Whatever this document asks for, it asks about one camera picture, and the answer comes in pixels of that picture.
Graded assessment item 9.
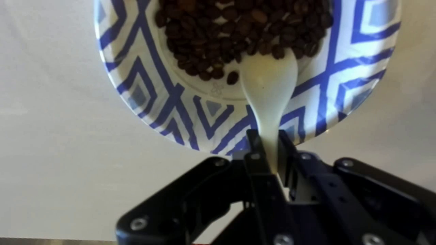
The patterned small bowl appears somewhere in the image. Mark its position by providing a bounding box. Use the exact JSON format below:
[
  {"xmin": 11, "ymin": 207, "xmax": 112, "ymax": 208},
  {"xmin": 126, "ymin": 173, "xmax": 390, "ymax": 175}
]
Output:
[{"xmin": 93, "ymin": 0, "xmax": 404, "ymax": 158}]

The white plastic spoon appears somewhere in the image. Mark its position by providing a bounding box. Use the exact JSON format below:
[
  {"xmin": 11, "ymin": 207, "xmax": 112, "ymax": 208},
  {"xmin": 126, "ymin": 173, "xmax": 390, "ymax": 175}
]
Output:
[{"xmin": 239, "ymin": 45, "xmax": 300, "ymax": 197}]

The pile of coffee beans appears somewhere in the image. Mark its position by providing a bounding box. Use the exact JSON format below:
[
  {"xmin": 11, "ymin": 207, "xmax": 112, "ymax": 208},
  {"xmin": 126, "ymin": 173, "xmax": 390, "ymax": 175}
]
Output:
[{"xmin": 153, "ymin": 0, "xmax": 336, "ymax": 87}]

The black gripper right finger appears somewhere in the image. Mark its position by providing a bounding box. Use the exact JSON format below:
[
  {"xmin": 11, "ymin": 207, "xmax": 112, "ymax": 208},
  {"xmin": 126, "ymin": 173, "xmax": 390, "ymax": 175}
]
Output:
[{"xmin": 277, "ymin": 129, "xmax": 436, "ymax": 245}]

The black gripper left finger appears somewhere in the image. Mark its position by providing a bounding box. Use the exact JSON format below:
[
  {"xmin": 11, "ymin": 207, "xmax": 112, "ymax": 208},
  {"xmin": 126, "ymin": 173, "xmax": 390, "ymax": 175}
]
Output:
[{"xmin": 115, "ymin": 129, "xmax": 297, "ymax": 245}]

